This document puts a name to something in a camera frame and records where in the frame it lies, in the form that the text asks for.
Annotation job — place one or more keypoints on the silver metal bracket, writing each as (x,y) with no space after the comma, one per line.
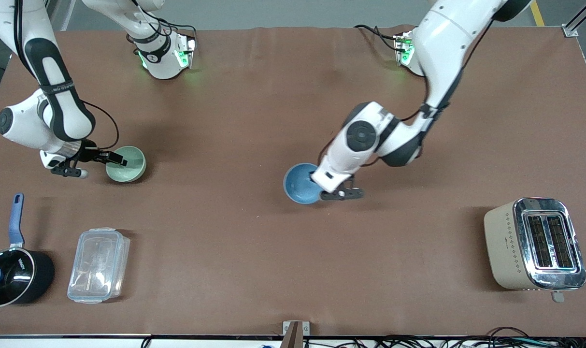
(306,328)

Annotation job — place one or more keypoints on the brown table mat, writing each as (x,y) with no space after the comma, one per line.
(254,251)

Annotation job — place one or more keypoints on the glass lid blue knob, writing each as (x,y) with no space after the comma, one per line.
(7,275)

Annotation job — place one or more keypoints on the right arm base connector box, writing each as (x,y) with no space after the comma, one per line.
(185,50)

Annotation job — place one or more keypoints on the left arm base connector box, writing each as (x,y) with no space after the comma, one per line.
(404,48)

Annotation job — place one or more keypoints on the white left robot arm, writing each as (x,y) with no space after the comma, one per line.
(447,43)

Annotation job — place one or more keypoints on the brown upright post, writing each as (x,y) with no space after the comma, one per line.
(292,336)

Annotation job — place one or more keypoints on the clear plastic lidded container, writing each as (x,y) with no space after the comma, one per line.
(98,266)

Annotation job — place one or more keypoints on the green bowl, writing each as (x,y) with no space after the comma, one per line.
(131,169)

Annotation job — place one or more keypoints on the blue bowl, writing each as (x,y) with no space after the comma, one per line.
(297,186)

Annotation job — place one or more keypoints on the beige chrome toaster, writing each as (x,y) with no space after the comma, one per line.
(510,246)

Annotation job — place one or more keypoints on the aluminium frame profile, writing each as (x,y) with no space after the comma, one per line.
(580,19)

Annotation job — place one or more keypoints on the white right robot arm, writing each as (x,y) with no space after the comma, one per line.
(27,125)

